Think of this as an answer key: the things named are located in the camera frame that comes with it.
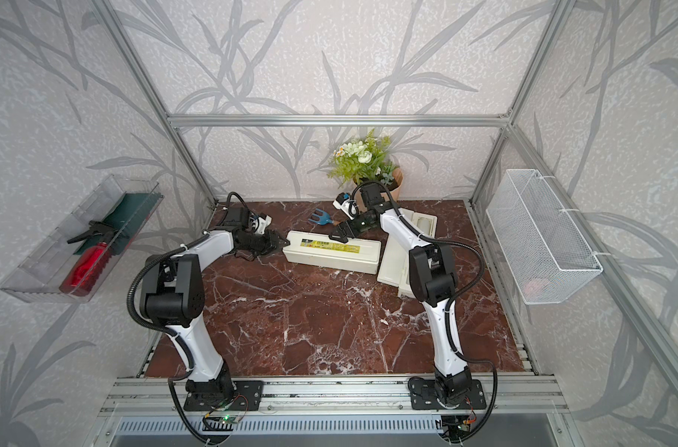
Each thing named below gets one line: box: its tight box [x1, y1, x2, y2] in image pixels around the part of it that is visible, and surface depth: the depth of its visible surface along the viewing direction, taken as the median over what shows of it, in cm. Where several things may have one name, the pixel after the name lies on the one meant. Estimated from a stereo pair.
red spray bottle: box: [59, 220, 117, 297], surface depth 61 cm
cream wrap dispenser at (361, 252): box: [282, 230, 382, 275], surface depth 97 cm
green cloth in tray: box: [73, 191, 163, 257], surface depth 68 cm
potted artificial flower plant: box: [327, 128, 404, 202], surface depth 98 cm
